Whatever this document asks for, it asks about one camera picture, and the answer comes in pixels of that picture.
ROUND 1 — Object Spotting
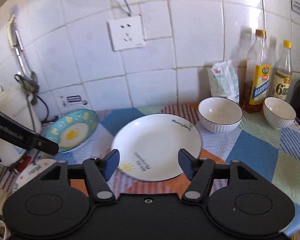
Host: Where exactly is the small white heart plate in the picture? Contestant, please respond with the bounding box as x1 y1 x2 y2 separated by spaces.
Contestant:
12 159 56 193

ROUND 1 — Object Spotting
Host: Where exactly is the teal fried egg plate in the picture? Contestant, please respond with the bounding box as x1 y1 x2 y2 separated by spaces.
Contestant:
45 109 99 153

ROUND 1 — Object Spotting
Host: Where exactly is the large white slogan plate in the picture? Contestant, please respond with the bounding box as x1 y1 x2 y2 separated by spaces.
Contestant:
111 114 202 182

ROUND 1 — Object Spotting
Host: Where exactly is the white paper towel roll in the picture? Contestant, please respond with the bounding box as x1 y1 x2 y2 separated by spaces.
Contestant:
0 86 42 167

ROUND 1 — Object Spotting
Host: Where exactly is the white ribbed bowl near bag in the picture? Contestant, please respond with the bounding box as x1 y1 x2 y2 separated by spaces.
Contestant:
198 97 243 134

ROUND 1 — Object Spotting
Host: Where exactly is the colourful patchwork table mat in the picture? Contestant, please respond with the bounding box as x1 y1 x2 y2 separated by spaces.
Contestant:
0 105 300 236

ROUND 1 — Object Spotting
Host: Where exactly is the white ribbed bowl near bottles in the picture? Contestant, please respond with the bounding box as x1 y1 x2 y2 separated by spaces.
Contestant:
263 97 296 129

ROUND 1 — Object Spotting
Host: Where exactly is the white green plastic bag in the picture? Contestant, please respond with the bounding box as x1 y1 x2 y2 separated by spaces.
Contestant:
207 60 239 103

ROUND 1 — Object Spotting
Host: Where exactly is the yellow label oil bottle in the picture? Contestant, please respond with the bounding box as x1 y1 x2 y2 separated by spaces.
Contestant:
241 29 271 114

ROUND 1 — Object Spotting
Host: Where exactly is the yellow cap vinegar bottle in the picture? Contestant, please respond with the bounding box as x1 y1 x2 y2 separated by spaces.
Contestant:
271 40 292 100

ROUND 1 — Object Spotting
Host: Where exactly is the wall hook with utensil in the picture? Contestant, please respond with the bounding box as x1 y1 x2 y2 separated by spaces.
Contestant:
7 14 39 105

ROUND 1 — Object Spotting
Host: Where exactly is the white wall socket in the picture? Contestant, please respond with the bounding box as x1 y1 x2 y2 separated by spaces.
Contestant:
108 15 146 51

